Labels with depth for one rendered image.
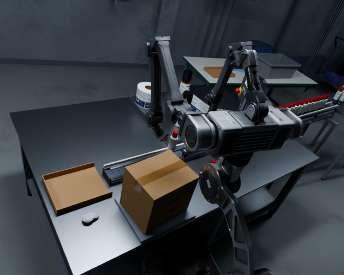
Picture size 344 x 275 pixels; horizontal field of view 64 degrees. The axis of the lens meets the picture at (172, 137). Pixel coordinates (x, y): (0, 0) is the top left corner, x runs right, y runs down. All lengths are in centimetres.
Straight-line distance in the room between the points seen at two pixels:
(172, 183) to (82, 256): 52
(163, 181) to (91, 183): 50
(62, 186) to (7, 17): 341
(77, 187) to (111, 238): 37
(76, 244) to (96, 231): 11
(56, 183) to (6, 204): 110
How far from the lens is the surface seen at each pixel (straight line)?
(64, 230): 149
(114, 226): 150
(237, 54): 127
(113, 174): 166
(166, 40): 138
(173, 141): 175
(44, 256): 240
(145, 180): 132
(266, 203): 287
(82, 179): 170
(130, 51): 507
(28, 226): 256
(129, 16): 487
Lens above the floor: 207
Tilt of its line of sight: 36 degrees down
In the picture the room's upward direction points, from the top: 15 degrees clockwise
